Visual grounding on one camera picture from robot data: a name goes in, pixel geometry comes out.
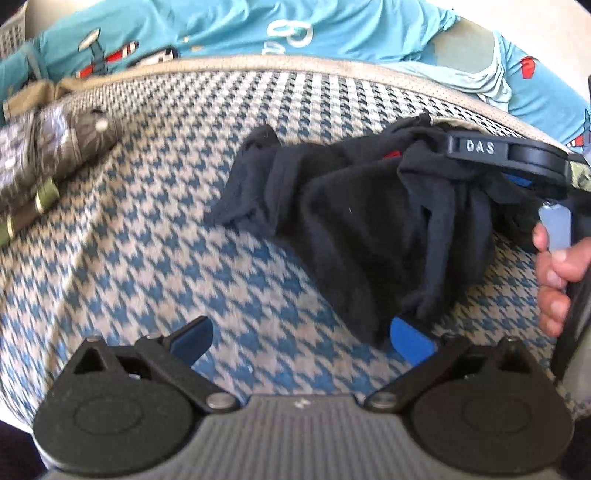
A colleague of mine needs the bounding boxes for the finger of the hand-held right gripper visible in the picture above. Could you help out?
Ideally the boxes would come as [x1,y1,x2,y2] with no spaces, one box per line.
[501,172,536,189]

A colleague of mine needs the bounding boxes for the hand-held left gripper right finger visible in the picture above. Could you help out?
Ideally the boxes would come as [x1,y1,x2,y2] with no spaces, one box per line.
[365,316,546,411]

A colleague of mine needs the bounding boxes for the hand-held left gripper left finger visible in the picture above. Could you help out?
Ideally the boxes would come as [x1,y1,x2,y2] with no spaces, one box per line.
[69,316,241,414]

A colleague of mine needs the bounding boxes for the black t-shirt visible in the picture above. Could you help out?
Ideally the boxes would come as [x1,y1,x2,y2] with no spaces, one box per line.
[210,113,573,349]

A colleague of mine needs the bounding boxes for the person's right hand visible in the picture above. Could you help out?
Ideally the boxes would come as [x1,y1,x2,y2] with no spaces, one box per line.
[533,220,591,339]

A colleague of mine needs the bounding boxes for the light blue cloth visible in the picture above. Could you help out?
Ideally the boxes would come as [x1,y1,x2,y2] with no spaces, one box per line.
[383,32,513,114]

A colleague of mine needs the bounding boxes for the houndstooth bed mat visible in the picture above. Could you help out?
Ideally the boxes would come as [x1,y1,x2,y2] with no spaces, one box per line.
[0,55,591,444]

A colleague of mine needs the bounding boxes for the grey padded bed board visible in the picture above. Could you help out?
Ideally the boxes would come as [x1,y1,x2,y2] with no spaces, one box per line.
[431,23,499,75]

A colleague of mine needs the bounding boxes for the green striped folded garment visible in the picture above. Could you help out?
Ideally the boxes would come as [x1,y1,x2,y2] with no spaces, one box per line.
[0,178,61,247]

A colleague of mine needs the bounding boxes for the grey floral folded garment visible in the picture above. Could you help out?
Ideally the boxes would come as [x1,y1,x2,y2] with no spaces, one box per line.
[0,104,123,208]

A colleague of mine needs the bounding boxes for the blue cartoon print bed sheet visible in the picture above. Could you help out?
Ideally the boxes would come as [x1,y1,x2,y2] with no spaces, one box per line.
[28,0,591,144]

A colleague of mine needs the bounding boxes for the teal triangle print cloth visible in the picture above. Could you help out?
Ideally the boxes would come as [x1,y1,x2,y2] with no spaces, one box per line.
[0,37,47,125]

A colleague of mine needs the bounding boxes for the white perforated plastic basket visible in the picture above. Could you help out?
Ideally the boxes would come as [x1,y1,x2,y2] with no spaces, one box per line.
[0,4,28,56]

